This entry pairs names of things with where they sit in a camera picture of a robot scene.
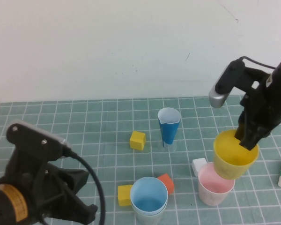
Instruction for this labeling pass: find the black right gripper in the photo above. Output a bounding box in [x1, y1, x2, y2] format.
[234, 38, 281, 150]

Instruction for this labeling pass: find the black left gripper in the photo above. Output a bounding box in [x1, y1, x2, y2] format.
[0, 164, 99, 225]

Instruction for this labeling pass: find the yellow plastic cup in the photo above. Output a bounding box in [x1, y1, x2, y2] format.
[213, 129, 259, 180]

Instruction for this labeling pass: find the light blue plastic cup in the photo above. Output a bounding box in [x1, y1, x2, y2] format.
[130, 176, 169, 215]

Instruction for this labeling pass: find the pink plastic cup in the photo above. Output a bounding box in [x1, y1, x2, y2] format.
[198, 162, 236, 206]

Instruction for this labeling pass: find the yellow foam cube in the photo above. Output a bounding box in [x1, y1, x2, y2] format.
[118, 184, 133, 207]
[129, 130, 147, 151]

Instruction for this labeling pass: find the white foam cube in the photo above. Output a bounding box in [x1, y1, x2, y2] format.
[192, 157, 207, 177]

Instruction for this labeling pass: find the green plastic cup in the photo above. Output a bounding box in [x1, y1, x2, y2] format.
[133, 203, 166, 225]

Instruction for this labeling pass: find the clear plastic cup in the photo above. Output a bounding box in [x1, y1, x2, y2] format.
[157, 107, 182, 151]

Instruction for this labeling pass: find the blue paper cone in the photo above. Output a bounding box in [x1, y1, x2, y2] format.
[157, 107, 181, 148]

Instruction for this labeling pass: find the teal grid tablecloth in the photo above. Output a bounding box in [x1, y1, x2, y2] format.
[0, 93, 281, 225]

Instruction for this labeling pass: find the orange foam cube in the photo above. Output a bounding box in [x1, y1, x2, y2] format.
[157, 173, 176, 195]

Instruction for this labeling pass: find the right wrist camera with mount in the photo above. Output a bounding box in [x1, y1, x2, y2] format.
[208, 60, 267, 109]

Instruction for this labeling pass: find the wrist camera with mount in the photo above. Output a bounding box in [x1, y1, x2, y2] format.
[0, 120, 73, 187]
[208, 60, 267, 109]

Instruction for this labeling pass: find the black right camera cable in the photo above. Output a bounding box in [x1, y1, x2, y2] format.
[242, 55, 277, 70]

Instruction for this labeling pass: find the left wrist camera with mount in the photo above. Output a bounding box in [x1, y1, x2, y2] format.
[0, 120, 73, 187]

